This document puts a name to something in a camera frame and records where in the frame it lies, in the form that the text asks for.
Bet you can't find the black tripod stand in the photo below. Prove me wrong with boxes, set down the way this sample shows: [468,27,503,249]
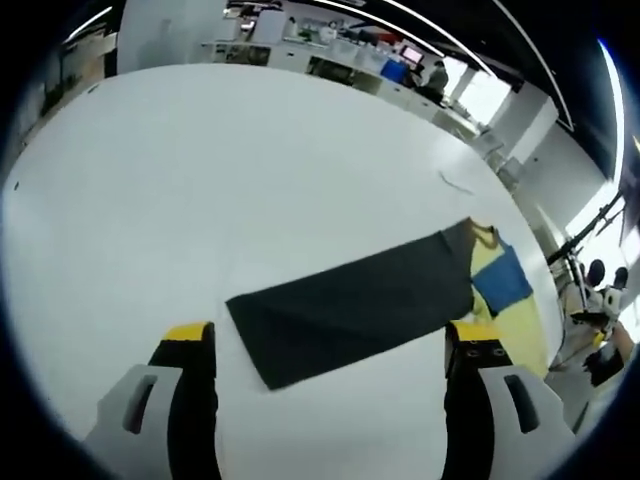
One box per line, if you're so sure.
[547,192,626,266]

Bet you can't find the dark cloth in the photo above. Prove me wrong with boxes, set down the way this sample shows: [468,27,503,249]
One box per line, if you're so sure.
[582,344,626,389]

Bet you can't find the yellow garment with coloured sleeves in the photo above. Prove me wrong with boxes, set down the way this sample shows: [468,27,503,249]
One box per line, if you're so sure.
[225,216,549,391]

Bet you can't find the person's right hand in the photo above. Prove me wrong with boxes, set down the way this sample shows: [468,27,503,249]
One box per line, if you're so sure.
[612,318,638,360]

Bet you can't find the white cabinet row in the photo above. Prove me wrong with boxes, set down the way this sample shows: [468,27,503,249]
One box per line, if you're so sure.
[202,39,481,131]

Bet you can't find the ceiling light strip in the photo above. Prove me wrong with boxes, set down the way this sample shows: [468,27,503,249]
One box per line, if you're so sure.
[597,39,626,179]
[69,5,114,39]

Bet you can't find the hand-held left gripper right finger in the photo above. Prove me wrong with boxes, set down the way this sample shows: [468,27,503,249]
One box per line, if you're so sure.
[442,321,576,480]

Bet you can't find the white table socket panel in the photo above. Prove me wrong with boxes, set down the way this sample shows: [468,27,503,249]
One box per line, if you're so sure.
[438,170,474,195]

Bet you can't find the white square pillar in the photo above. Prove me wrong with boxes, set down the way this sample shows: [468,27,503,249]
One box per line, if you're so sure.
[117,0,231,76]

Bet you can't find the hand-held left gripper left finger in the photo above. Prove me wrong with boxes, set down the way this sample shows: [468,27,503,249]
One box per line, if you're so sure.
[82,321,220,480]

